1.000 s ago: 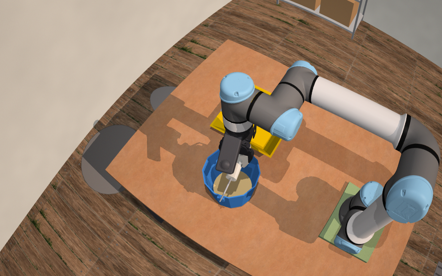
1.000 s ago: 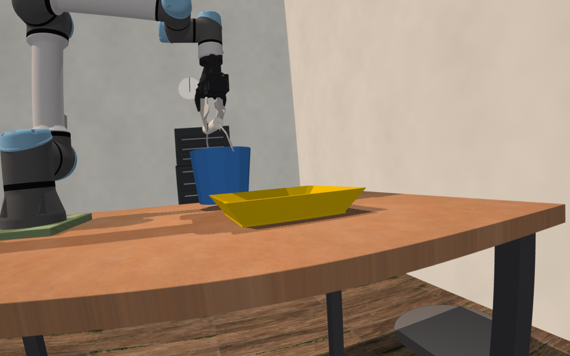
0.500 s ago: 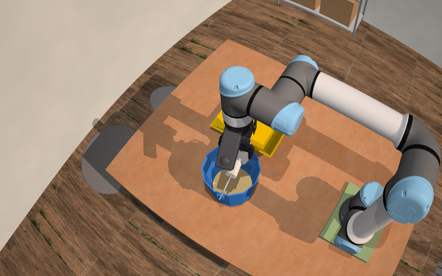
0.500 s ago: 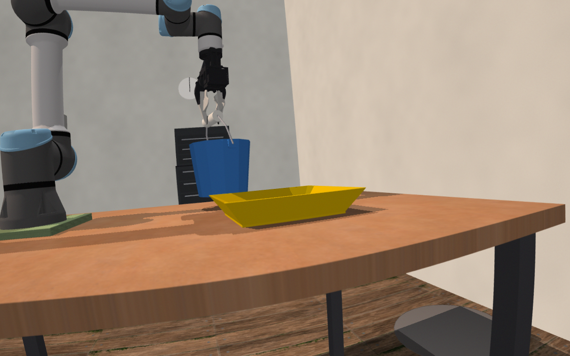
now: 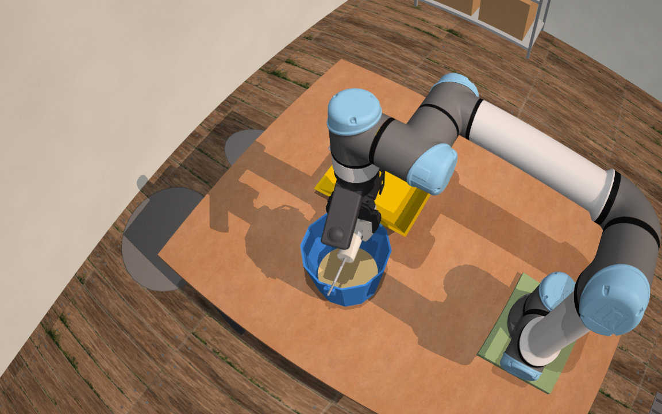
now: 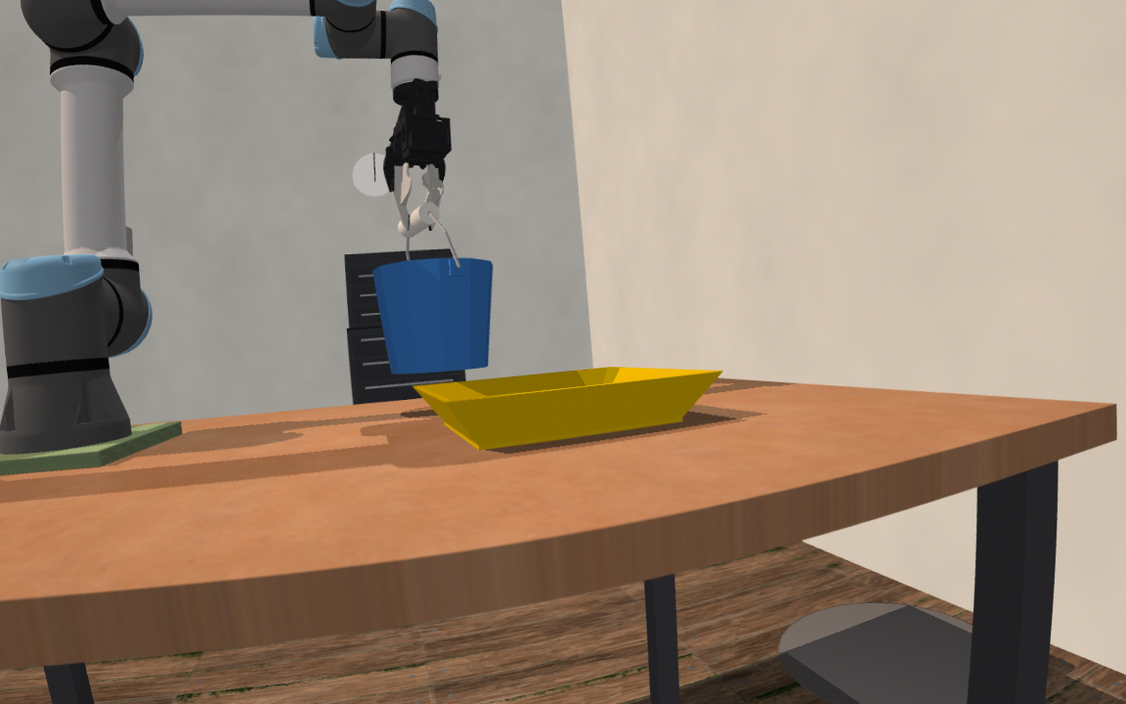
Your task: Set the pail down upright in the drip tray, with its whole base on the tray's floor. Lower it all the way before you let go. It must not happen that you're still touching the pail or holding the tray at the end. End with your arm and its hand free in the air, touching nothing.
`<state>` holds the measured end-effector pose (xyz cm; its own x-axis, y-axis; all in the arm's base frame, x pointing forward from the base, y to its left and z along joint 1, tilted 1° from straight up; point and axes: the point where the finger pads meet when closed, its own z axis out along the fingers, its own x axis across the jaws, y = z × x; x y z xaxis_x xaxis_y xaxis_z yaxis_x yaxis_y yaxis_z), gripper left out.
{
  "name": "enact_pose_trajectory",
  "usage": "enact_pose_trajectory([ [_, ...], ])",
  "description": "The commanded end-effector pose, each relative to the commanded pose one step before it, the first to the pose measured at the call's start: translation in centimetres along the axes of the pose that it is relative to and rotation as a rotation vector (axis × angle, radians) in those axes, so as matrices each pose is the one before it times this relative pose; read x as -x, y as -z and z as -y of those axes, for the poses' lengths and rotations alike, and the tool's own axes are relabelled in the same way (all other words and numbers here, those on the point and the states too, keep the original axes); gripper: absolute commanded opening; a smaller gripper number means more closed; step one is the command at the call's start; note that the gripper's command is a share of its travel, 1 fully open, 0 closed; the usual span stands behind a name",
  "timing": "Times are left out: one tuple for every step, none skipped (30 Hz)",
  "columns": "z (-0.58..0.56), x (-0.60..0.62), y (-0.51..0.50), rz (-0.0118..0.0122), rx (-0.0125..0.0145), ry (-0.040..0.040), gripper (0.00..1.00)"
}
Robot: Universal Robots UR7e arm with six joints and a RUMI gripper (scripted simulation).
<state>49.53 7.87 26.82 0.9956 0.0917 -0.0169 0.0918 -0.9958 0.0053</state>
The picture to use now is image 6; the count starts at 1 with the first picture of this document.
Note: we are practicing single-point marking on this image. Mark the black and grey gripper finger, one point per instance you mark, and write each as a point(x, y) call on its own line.
point(399, 184)
point(433, 183)

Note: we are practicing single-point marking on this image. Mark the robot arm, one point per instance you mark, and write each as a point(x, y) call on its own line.
point(59, 311)

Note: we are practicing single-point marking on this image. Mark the blue bucket with grey wire handle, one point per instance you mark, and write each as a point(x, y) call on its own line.
point(435, 313)

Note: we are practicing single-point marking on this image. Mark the yellow square tray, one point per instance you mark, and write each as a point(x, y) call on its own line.
point(525, 409)

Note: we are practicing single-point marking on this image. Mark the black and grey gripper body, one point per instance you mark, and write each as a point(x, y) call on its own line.
point(427, 139)

